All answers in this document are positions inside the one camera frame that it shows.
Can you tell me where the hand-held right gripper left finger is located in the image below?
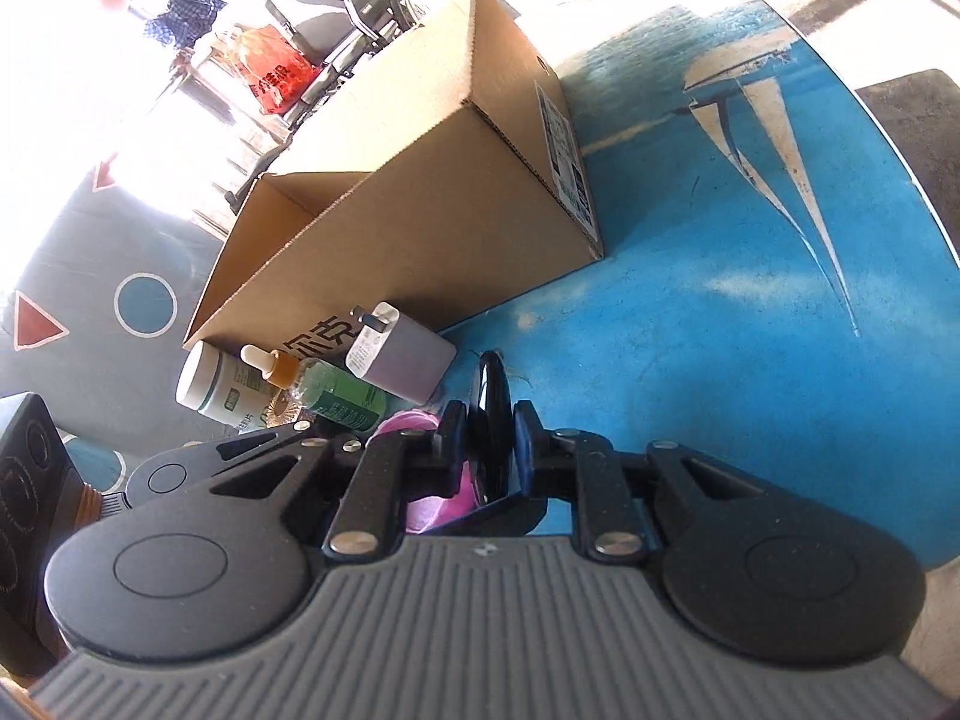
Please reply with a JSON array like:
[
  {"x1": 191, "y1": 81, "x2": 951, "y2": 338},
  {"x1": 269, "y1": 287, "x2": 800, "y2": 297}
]
[{"x1": 202, "y1": 401, "x2": 470, "y2": 563}]

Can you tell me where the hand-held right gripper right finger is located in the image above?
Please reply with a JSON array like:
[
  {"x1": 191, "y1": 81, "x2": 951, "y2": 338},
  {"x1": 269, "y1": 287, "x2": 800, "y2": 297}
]
[{"x1": 514, "y1": 401, "x2": 758, "y2": 563}]

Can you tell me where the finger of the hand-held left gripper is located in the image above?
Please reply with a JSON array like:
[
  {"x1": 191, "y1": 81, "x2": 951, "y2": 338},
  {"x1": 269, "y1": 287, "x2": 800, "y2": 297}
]
[{"x1": 216, "y1": 422, "x2": 338, "y2": 466}]

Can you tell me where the black jar with gold lid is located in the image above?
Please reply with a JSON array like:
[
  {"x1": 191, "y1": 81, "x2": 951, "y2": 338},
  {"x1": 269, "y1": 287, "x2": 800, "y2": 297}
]
[{"x1": 262, "y1": 390, "x2": 323, "y2": 428}]

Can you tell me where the black tape roll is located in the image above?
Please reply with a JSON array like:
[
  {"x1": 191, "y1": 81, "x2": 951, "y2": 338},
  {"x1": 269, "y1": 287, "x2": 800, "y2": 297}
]
[{"x1": 469, "y1": 351, "x2": 515, "y2": 507}]

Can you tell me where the white pill bottle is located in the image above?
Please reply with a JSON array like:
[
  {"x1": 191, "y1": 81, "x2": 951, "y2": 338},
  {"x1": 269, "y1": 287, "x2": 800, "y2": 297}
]
[{"x1": 176, "y1": 341, "x2": 290, "y2": 432}]

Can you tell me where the pink bowl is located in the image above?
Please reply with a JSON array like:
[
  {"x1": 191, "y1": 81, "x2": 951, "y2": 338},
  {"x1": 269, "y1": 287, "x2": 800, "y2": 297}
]
[{"x1": 371, "y1": 409, "x2": 485, "y2": 533}]

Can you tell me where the white power adapter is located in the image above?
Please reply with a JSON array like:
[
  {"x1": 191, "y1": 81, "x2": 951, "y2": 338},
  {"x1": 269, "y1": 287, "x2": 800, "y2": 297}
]
[{"x1": 343, "y1": 302, "x2": 458, "y2": 404}]

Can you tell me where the green dropper bottle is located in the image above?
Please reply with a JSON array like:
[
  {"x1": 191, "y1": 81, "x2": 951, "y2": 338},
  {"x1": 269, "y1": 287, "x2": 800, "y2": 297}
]
[{"x1": 241, "y1": 345, "x2": 387, "y2": 432}]

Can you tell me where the brown cardboard box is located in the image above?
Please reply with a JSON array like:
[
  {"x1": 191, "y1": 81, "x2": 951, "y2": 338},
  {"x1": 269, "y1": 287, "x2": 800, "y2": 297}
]
[{"x1": 182, "y1": 0, "x2": 605, "y2": 361}]

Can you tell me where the printed blanket with shapes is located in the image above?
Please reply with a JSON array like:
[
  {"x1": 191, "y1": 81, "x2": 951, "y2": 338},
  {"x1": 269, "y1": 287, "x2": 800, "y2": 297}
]
[{"x1": 0, "y1": 157, "x2": 226, "y2": 496}]

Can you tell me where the red plastic bag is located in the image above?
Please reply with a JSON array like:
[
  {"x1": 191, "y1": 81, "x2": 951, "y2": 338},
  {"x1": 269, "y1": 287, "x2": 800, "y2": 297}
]
[{"x1": 240, "y1": 24, "x2": 323, "y2": 115}]

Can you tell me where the blue checked cloth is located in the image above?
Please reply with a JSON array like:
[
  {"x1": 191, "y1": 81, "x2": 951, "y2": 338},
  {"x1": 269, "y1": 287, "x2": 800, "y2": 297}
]
[{"x1": 144, "y1": 0, "x2": 235, "y2": 50}]

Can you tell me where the grey wheelchair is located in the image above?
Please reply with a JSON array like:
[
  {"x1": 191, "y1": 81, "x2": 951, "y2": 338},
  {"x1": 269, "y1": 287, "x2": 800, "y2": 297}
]
[{"x1": 225, "y1": 0, "x2": 451, "y2": 211}]

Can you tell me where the dark floor mat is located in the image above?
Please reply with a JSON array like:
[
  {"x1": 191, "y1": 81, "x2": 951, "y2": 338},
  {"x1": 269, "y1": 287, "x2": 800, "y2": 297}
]
[{"x1": 855, "y1": 69, "x2": 960, "y2": 271}]

